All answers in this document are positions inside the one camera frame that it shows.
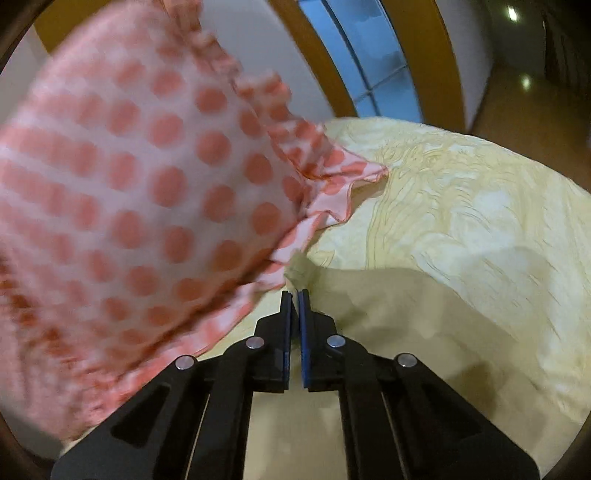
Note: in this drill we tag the yellow floral bed sheet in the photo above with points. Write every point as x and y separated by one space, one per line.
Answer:
475 259

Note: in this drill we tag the blue glass window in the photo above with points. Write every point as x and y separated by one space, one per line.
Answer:
361 41

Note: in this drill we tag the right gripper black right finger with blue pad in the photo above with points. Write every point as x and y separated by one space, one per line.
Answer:
400 419

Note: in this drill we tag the right pink polka-dot pillow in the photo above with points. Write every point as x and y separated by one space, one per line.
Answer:
150 192

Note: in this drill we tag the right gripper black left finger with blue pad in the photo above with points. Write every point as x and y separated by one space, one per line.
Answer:
191 420

